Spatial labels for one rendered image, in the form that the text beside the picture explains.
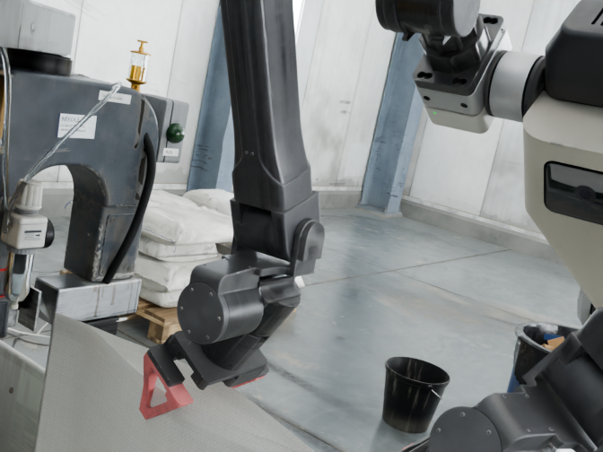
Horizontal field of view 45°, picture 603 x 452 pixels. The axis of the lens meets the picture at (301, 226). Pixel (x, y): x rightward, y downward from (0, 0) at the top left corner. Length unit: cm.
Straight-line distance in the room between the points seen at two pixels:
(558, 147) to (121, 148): 56
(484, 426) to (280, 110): 32
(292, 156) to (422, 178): 889
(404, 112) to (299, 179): 878
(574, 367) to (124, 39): 582
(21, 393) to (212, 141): 547
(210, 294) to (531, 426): 29
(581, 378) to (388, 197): 896
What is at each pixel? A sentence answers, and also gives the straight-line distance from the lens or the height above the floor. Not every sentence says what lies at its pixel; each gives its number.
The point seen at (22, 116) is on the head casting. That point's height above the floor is 129.
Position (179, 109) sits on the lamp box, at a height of 132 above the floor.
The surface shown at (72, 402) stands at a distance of 98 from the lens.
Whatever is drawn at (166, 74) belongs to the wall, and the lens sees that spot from 658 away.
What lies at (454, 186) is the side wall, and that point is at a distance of 936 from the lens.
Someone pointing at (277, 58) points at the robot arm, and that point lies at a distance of 64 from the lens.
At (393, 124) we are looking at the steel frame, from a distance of 951.
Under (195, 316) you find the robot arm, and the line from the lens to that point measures 67.
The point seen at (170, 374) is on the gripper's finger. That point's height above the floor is 108.
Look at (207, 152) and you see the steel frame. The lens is 697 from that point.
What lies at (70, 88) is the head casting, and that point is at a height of 133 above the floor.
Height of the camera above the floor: 139
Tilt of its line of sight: 11 degrees down
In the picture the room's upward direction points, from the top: 12 degrees clockwise
